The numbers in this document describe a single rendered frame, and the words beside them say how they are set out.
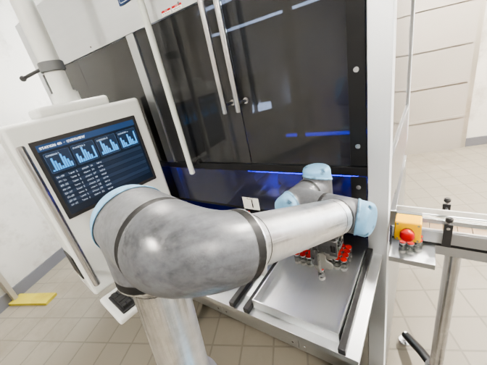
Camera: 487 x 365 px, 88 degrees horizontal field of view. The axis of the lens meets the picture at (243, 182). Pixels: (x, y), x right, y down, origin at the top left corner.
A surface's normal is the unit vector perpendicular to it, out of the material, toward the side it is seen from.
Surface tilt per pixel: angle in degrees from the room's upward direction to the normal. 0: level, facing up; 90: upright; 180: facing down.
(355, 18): 90
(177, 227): 34
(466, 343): 0
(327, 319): 0
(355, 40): 90
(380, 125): 90
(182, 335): 90
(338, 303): 0
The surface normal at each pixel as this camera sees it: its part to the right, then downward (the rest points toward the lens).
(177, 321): 0.58, 0.20
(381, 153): -0.54, 0.43
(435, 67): -0.14, 0.42
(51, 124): 0.75, 0.11
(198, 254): 0.20, -0.19
